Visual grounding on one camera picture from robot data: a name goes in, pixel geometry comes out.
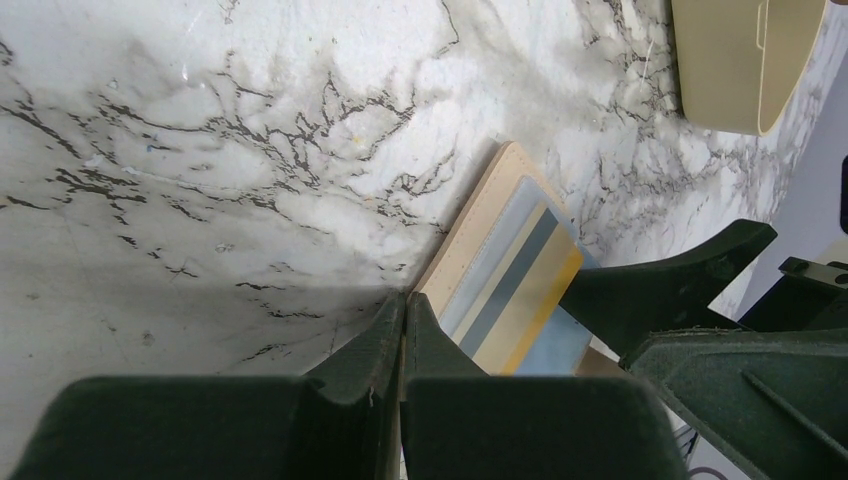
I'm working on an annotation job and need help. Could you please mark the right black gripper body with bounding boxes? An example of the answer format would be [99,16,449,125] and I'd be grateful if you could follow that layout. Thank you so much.
[739,257,847,332]

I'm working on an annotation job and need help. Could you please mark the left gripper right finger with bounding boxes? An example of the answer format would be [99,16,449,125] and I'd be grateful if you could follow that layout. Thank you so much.
[401,293,687,479]

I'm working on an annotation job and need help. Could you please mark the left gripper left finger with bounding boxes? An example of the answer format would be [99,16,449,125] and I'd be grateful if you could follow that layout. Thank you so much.
[12,294,406,479]

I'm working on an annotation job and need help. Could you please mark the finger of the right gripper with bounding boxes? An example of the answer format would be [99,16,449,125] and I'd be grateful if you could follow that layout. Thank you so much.
[622,329,847,479]
[559,219,777,358]

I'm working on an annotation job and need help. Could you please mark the light blue card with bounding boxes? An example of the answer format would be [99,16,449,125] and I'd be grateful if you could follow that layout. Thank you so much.
[502,245,591,376]

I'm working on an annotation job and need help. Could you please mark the yellow card black stripe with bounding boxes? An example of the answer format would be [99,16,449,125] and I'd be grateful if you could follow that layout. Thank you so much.
[440,202,584,375]

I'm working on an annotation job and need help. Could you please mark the beige leather card holder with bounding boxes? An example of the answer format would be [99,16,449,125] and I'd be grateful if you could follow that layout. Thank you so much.
[414,142,624,376]

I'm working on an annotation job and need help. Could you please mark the beige oval tray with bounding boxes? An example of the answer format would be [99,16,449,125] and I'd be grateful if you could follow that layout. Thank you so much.
[671,0,828,136]

